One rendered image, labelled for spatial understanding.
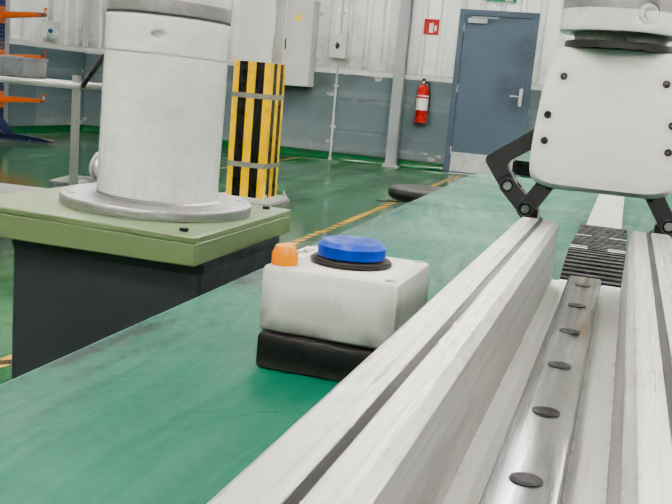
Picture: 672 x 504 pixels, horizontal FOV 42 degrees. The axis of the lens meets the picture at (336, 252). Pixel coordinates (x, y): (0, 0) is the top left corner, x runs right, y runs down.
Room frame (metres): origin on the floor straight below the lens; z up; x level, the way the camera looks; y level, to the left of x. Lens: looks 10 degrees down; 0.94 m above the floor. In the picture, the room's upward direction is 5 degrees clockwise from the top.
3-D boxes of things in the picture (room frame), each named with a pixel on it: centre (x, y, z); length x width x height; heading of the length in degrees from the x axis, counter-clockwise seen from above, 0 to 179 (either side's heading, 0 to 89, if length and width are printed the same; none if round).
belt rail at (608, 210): (1.23, -0.37, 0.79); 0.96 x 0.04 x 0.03; 162
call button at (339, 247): (0.51, -0.01, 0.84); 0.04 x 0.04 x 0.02
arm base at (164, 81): (0.89, 0.18, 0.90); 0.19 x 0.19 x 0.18
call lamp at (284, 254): (0.49, 0.03, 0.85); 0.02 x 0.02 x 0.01
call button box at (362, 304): (0.51, -0.02, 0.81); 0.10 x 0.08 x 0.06; 72
